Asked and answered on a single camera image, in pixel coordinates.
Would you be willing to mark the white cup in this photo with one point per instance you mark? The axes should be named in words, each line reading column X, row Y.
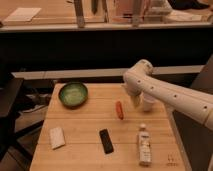
column 147, row 102

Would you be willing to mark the red pepper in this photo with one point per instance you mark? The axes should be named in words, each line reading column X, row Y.
column 119, row 110

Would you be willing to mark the black remote control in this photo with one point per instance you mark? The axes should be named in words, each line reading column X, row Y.
column 106, row 141

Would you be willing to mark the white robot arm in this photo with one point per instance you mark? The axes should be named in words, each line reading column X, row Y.
column 194, row 104

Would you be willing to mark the white bottle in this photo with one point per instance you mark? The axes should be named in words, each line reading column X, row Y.
column 144, row 146

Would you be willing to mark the white paper sheet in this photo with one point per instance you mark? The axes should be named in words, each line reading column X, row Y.
column 22, row 14

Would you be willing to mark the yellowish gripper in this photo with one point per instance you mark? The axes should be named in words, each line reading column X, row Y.
column 136, row 100

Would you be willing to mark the white sponge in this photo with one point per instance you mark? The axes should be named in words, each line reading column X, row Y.
column 57, row 138

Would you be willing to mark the green bowl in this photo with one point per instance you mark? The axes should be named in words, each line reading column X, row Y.
column 73, row 94

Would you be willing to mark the black chair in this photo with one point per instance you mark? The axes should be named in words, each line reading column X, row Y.
column 13, row 100

